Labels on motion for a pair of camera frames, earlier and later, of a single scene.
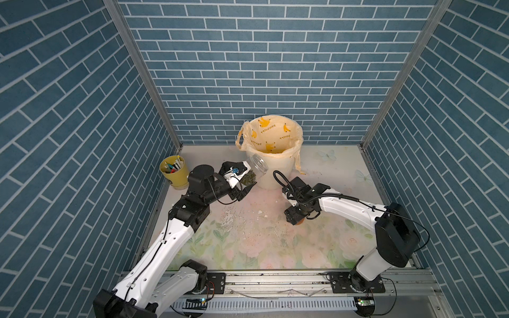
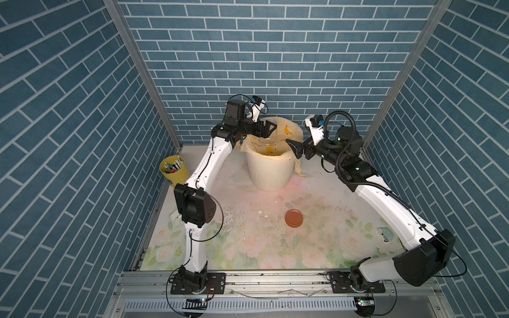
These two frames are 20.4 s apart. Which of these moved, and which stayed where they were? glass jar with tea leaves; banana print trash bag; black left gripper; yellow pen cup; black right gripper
Moved: glass jar with tea leaves; black left gripper; black right gripper
Stayed: banana print trash bag; yellow pen cup
